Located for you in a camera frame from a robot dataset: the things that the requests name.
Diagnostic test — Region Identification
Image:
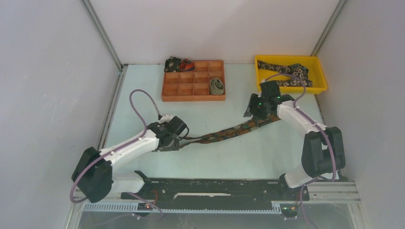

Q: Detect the rolled olive green tie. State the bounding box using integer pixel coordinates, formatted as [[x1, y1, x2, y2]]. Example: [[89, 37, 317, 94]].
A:
[[209, 78, 225, 95]]

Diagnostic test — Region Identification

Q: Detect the orange compartment tray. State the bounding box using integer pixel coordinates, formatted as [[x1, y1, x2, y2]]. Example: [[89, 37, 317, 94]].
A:
[[161, 60, 226, 102]]

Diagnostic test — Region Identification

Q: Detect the rolled red black tie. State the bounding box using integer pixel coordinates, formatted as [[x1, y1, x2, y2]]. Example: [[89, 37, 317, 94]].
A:
[[179, 59, 195, 72]]

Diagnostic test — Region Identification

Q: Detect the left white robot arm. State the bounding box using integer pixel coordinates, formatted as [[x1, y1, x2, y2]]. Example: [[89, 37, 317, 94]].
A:
[[70, 114, 189, 203]]

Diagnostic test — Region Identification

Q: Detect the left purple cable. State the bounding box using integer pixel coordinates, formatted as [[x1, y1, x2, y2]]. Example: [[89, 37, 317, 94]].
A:
[[69, 89, 164, 220]]

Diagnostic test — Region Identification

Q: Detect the dark floral tie in bin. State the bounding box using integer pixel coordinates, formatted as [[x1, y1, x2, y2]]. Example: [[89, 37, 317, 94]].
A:
[[257, 60, 313, 87]]

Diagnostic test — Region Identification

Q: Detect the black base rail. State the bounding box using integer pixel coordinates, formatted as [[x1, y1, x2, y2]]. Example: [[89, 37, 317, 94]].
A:
[[137, 178, 310, 212]]

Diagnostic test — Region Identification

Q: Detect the green orange patterned tie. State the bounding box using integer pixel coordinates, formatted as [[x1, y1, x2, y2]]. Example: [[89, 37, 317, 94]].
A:
[[179, 114, 280, 149]]

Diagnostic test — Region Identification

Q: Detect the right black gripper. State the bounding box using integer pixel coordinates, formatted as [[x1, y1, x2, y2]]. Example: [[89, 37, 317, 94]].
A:
[[243, 93, 268, 121]]

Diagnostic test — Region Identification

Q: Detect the rolled black floral tie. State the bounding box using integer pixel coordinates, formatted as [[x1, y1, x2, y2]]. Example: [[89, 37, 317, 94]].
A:
[[164, 56, 182, 73]]

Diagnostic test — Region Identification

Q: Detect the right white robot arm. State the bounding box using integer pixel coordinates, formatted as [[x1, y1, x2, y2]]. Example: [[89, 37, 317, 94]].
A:
[[244, 81, 346, 199]]

